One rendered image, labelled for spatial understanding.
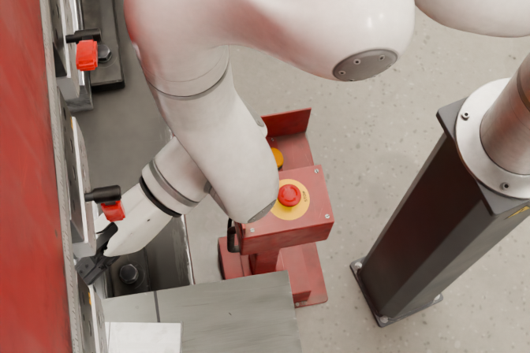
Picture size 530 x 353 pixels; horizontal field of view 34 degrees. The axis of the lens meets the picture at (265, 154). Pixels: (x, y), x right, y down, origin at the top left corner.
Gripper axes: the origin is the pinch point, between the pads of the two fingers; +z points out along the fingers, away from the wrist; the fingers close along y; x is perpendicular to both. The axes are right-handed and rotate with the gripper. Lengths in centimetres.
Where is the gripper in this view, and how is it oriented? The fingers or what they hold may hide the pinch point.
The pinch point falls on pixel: (88, 269)
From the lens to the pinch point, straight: 122.4
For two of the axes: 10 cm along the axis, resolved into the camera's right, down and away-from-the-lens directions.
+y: -3.5, -0.1, -9.4
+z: -6.9, 6.8, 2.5
